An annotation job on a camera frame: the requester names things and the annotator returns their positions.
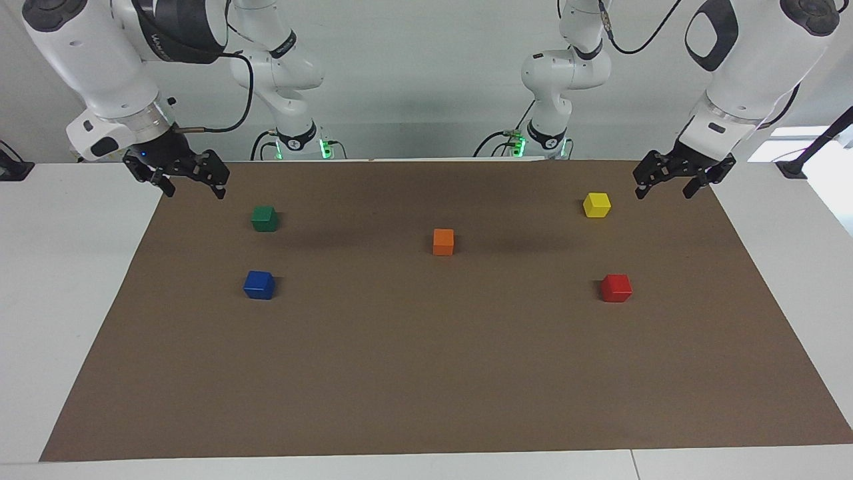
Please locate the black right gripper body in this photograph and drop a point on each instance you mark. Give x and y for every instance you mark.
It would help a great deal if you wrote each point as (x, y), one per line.
(163, 152)

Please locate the black table clamp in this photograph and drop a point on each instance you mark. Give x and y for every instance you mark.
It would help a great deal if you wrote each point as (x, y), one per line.
(14, 170)

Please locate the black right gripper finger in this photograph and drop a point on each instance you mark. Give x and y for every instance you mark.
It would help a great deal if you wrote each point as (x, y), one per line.
(213, 170)
(148, 172)

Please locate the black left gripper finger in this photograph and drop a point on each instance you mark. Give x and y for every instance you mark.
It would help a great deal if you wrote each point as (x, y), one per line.
(713, 176)
(653, 166)

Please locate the orange block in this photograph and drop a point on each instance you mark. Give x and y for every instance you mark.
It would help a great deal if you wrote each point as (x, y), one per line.
(443, 242)

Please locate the yellow block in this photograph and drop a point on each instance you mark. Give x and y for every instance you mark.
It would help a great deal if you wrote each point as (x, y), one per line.
(597, 205)

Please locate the green block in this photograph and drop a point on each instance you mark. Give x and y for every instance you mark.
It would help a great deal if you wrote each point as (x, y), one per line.
(264, 218)

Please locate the blue block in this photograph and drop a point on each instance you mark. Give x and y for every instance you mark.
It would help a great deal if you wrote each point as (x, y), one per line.
(259, 285)

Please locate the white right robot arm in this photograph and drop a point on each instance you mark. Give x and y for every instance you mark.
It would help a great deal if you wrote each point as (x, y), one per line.
(100, 60)

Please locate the red block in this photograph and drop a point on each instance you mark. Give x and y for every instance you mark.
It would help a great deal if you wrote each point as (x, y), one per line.
(616, 288)

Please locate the brown table mat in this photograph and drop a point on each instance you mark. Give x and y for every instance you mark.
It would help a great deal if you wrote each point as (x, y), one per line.
(426, 360)

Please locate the black slanted stand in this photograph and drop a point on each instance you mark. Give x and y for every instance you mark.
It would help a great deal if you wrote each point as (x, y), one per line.
(816, 143)

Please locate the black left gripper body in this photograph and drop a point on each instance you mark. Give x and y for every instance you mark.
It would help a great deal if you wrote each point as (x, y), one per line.
(693, 163)

